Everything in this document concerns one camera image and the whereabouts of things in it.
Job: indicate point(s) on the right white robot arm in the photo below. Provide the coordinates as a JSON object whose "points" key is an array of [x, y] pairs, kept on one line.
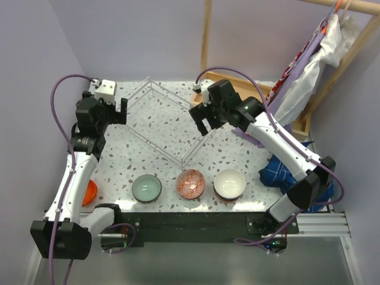
{"points": [[313, 173]]}

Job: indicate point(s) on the white hanging garment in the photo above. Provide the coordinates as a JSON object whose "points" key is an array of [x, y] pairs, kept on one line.
{"points": [[336, 43]]}

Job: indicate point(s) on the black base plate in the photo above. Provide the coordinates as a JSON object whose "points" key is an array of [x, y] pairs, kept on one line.
{"points": [[194, 227]]}

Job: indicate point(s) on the lilac hanging garment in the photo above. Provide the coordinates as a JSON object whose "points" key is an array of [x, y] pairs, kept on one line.
{"points": [[275, 104]]}

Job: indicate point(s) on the aluminium rail frame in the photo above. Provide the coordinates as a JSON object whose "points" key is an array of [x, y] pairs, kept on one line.
{"points": [[114, 178]]}

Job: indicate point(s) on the orange plastic bowl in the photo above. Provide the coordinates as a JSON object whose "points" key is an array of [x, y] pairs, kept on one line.
{"points": [[90, 194]]}

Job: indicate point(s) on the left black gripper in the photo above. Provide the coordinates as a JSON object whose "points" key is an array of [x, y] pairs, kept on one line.
{"points": [[112, 110]]}

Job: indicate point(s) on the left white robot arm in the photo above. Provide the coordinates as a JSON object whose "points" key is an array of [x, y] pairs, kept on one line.
{"points": [[62, 234]]}

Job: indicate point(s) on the wooden clothes rack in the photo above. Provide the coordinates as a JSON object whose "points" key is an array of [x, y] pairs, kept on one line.
{"points": [[302, 124]]}

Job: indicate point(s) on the clear wire dish rack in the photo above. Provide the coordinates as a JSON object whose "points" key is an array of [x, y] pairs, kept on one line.
{"points": [[160, 134]]}

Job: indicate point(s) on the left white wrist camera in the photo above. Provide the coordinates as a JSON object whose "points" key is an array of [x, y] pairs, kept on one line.
{"points": [[103, 89]]}

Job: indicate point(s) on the red white patterned garment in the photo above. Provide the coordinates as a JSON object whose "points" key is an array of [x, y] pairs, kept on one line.
{"points": [[300, 60]]}

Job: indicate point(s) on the red patterned bowl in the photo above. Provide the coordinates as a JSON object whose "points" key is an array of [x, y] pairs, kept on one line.
{"points": [[190, 184]]}

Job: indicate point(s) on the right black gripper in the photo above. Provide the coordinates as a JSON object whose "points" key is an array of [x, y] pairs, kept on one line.
{"points": [[199, 113]]}

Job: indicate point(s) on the blue checked cloth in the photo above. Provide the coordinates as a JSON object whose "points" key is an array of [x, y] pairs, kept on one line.
{"points": [[276, 175]]}

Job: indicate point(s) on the white bowl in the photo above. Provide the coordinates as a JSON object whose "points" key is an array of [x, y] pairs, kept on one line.
{"points": [[229, 184]]}

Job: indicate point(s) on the pale green bowl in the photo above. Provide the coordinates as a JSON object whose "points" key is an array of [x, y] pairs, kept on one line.
{"points": [[146, 188]]}

